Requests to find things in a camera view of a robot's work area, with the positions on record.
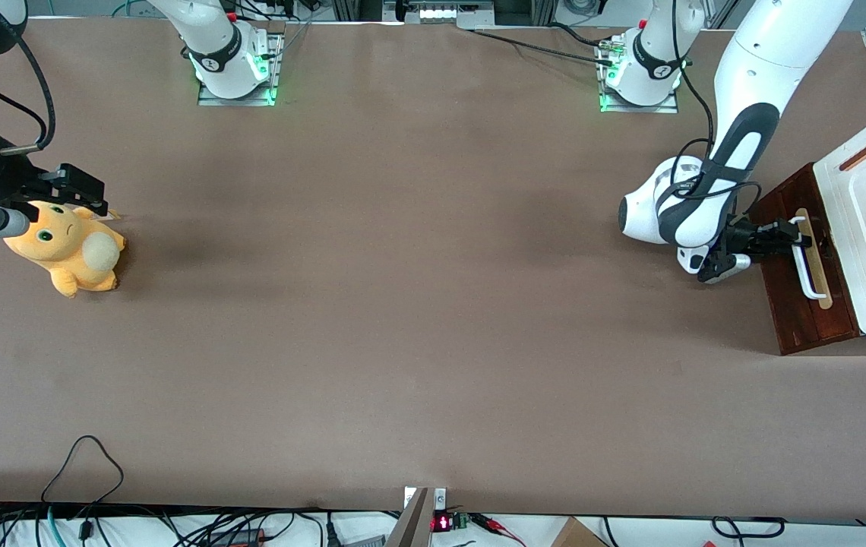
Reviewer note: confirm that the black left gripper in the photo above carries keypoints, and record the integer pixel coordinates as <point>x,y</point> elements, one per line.
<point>746,235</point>

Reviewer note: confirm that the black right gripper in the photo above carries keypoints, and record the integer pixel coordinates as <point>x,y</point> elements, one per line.
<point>4,181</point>

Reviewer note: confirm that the brown wooden drawer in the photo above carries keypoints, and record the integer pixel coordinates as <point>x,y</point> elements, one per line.
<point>790,319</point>

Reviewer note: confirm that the orange plush toy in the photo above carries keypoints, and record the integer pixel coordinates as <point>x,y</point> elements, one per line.
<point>61,251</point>

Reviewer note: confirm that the brown cardboard piece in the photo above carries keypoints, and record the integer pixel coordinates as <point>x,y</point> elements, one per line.
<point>577,535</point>

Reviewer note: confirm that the black power adapter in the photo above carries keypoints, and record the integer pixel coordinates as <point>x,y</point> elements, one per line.
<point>239,538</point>

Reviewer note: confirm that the power strip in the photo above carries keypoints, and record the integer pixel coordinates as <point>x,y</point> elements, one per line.
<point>440,11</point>

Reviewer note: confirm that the red clip leads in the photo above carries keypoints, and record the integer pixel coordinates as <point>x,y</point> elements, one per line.
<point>490,522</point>

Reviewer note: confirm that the red LED display module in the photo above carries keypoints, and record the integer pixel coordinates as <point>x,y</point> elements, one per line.
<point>440,523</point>

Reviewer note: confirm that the dark left wrist camera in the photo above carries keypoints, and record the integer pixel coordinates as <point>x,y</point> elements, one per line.
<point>722,267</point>

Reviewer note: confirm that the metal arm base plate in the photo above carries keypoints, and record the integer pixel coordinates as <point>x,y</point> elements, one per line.
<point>276,68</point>
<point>638,109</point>

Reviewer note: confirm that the small white bracket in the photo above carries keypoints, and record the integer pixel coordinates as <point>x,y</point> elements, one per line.
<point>440,497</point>

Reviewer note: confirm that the grey slanted post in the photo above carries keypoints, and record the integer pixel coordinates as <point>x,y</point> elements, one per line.
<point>412,524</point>

